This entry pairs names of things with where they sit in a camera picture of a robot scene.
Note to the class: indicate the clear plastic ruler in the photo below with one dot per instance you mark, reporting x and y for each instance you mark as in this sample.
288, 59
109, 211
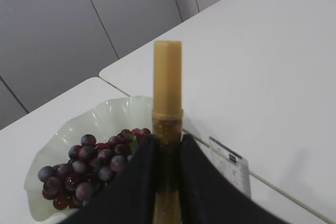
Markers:
231, 165

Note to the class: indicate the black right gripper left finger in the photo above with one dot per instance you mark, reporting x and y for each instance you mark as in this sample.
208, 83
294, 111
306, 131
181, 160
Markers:
130, 197

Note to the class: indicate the purple artificial grape bunch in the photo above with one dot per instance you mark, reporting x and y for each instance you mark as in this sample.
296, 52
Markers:
91, 167

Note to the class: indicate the gold glitter glue pen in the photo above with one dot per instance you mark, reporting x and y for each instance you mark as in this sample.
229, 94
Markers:
167, 116

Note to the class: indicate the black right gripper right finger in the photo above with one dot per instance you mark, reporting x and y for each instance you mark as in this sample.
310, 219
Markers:
208, 197

